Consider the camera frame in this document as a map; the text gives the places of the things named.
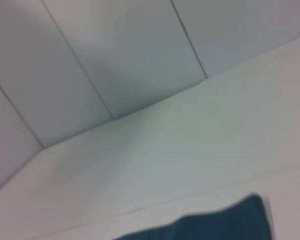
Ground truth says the blue teal shirt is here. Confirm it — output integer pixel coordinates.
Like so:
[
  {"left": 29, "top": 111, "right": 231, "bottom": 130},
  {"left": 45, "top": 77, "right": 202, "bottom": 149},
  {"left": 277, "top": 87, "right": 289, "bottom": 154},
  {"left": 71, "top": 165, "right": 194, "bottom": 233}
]
[{"left": 111, "top": 193, "right": 276, "bottom": 240}]

